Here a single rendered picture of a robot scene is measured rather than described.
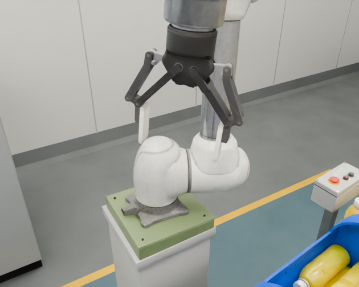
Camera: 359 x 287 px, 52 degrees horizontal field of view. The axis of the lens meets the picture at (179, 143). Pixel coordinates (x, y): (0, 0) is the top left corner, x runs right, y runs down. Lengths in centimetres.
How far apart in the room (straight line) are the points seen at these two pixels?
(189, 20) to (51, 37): 275
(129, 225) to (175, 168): 26
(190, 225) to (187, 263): 19
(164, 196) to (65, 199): 196
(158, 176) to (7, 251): 147
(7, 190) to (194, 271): 117
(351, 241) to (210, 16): 94
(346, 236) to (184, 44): 93
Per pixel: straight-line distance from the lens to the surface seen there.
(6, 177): 215
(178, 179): 120
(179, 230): 127
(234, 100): 57
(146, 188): 122
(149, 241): 123
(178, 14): 53
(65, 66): 333
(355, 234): 128
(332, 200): 149
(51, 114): 345
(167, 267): 138
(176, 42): 54
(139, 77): 60
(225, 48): 110
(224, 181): 123
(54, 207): 308
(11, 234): 240
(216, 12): 53
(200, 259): 146
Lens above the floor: 196
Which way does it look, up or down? 32 degrees down
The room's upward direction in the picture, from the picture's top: straight up
